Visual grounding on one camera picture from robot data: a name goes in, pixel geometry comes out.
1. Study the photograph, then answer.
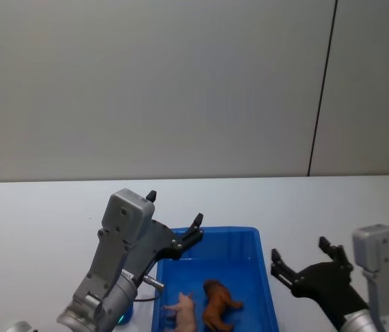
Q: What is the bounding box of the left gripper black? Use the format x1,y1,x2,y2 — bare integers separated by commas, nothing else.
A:
124,190,205,282

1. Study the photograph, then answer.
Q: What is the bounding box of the blue plastic bin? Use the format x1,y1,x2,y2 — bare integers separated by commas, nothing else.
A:
151,226,281,332

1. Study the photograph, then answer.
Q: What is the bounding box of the thin dark cable silver plug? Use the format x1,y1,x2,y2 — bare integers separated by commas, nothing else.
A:
132,275,166,302

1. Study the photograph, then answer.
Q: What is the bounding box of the brown toy animal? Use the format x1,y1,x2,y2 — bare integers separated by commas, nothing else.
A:
202,279,244,332

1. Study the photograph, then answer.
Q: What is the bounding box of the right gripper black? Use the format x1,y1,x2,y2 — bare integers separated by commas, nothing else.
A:
270,236,370,329

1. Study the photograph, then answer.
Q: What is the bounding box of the pink toy pig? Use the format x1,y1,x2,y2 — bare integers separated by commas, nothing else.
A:
163,290,197,332

